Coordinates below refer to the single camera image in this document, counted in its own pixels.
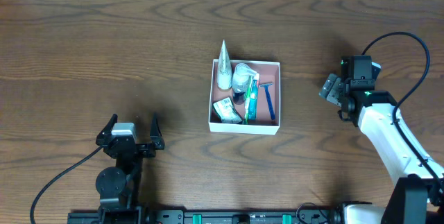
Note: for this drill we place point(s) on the green toothbrush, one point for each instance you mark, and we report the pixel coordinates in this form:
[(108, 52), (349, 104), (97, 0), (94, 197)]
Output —
[(247, 100)]

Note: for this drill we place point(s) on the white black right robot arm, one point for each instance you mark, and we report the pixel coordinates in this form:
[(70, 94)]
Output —
[(418, 179)]

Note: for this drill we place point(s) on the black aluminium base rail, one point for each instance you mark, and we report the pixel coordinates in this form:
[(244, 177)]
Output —
[(308, 213)]

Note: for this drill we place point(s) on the green white soap pack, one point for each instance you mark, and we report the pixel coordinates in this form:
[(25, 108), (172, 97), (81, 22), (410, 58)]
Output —
[(226, 111)]

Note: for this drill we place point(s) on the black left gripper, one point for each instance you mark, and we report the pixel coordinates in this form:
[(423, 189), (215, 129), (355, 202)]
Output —
[(139, 148)]

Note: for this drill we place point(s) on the blue disposable razor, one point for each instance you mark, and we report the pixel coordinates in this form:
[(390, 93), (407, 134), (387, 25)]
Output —
[(268, 98)]

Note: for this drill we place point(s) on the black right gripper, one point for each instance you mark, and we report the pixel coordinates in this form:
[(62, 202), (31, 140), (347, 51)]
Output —
[(345, 103)]

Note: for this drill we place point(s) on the clear spray bottle blue liquid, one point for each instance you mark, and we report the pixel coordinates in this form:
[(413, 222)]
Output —
[(240, 82)]

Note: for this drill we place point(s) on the white green toothpaste tube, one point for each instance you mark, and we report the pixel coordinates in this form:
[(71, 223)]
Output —
[(253, 94)]

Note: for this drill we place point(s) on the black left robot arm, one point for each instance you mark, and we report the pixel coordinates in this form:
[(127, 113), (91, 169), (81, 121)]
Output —
[(118, 185)]

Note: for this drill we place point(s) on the white cardboard box pink inside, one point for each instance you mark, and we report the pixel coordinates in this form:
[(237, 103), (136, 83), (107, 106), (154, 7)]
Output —
[(269, 72)]

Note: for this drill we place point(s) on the white cream tube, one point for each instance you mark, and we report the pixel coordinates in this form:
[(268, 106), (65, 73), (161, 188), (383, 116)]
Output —
[(224, 71)]

